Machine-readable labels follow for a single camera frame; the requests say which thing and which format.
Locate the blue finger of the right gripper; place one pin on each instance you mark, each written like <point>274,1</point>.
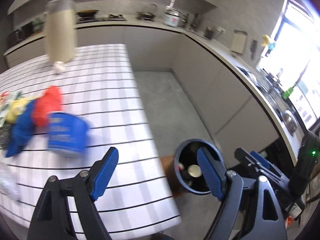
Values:
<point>265,163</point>

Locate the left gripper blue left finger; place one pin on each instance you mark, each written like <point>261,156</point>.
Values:
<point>52,218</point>

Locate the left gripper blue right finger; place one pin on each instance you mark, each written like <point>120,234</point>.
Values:
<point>263,217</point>

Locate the blue paper cup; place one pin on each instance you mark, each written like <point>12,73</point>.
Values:
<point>22,131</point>

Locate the red wrapper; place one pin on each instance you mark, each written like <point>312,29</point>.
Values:
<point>50,101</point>

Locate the colorful snack packet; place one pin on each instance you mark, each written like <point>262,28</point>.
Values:
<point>9,98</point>

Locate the black dishwasher front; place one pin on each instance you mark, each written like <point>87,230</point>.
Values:
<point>278,154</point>

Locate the steel mixing bowl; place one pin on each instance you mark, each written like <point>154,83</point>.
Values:
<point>289,121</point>

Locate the black plastic bucket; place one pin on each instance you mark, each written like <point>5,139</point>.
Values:
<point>192,169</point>

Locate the green dish soap bottle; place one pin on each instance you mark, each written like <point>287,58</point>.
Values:
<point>288,92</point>

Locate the brown wooden stool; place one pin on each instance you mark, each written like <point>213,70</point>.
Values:
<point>169,170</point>

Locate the yellow crumpled wrapper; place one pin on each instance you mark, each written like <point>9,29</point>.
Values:
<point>16,109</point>

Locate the black cleaver knife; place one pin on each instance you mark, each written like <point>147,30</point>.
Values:
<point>253,49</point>

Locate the white cutting board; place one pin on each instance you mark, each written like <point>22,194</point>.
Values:
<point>239,42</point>

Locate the black utensil holder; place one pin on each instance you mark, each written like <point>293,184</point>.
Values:
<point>208,33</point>

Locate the small white cap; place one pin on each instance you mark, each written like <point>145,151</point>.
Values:
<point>59,67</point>

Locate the dark glass bottle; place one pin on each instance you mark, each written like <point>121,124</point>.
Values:
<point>185,20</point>

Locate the white rice cooker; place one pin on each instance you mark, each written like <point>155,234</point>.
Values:
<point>171,17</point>

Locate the beige thermos jug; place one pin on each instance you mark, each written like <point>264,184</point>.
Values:
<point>60,32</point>

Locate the black microwave oven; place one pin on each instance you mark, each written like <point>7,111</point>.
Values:
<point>20,34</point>

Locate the kettle on stove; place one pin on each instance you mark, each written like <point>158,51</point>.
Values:
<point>148,13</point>

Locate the black wok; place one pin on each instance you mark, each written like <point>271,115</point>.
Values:
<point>87,15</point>

